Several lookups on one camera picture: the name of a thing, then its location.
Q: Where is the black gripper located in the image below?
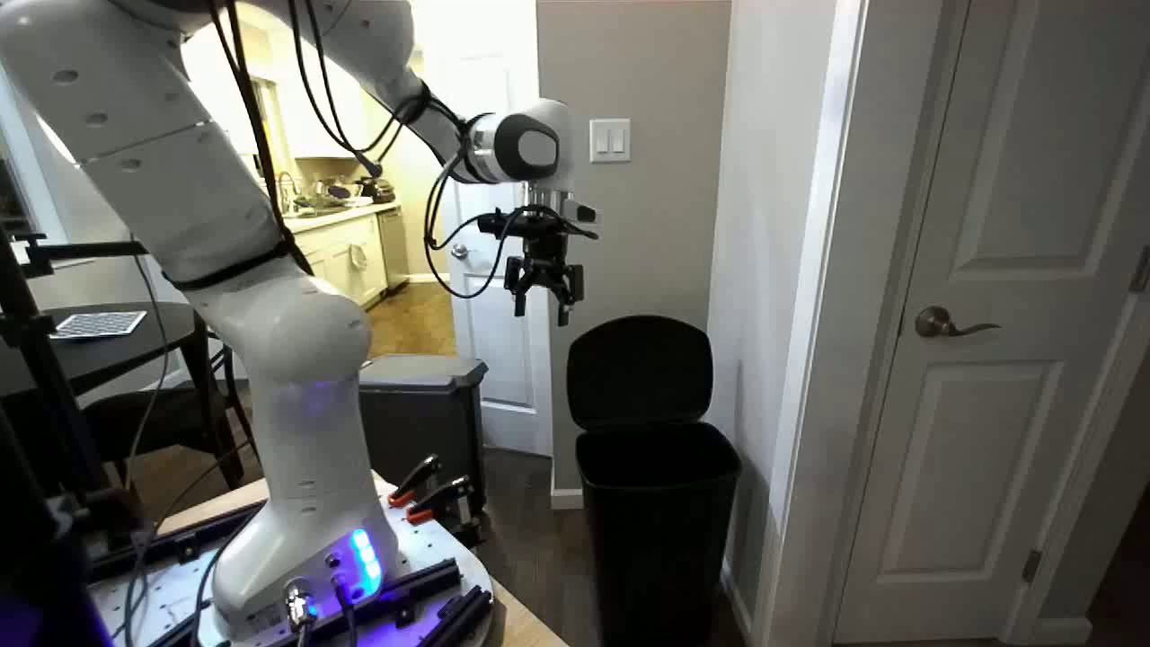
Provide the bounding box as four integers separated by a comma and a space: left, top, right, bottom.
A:
478, 207, 593, 329

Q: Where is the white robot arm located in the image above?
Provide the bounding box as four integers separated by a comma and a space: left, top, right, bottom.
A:
0, 0, 581, 645

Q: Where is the black trash bin body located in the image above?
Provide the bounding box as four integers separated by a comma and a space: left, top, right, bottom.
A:
575, 423, 740, 647

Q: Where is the dark grey storage box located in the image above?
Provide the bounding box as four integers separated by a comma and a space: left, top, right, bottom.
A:
359, 352, 484, 506

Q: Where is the white kitchen cabinet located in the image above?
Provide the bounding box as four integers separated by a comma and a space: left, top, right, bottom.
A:
289, 207, 396, 308

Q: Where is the white hallway door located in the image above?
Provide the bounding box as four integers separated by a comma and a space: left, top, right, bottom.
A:
414, 0, 554, 456

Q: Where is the paper on side table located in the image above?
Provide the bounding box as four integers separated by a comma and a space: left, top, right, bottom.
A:
56, 308, 143, 343

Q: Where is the black round side table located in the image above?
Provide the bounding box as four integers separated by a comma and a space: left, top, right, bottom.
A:
0, 304, 244, 492

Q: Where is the white panel door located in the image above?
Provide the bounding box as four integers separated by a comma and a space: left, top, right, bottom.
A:
833, 0, 1150, 645

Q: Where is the white light switch plate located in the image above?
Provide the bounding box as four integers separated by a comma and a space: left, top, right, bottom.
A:
590, 119, 633, 165

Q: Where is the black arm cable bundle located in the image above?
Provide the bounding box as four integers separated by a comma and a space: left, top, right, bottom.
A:
202, 0, 533, 305

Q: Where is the orange handled clamp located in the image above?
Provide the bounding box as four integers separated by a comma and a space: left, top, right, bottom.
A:
389, 453, 478, 530

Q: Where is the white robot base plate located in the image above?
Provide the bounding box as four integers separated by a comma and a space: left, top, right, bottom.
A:
89, 483, 495, 647

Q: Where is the metal door lever handle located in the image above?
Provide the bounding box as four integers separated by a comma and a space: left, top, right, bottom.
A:
913, 305, 980, 338

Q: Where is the black camera tripod stand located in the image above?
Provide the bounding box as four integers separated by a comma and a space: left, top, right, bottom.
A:
0, 234, 139, 647

